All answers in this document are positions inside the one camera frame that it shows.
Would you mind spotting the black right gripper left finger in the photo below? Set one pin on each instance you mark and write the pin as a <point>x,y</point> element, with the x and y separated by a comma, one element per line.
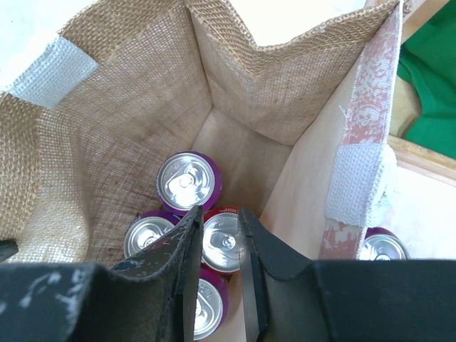
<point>150,296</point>

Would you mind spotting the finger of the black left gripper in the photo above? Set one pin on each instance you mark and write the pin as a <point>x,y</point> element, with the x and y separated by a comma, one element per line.
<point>8,248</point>

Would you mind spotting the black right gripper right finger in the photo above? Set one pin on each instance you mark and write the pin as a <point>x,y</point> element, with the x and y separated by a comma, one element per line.
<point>288,297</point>

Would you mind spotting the purple fanta can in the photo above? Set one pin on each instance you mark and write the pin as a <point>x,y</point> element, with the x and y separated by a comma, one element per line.
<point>146,228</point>
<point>188,179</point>
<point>382,245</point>
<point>212,304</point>

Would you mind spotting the tan canvas tote bag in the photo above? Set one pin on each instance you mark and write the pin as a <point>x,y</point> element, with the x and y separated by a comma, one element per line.
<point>298,130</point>

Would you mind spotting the red coca-cola can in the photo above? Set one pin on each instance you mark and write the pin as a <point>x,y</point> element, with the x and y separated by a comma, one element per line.
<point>220,247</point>

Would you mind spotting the wooden clothes rack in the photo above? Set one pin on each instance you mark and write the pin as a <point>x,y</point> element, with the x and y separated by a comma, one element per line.
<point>406,108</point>

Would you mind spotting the green tank top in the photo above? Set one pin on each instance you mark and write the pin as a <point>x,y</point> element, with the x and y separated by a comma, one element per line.
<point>427,63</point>

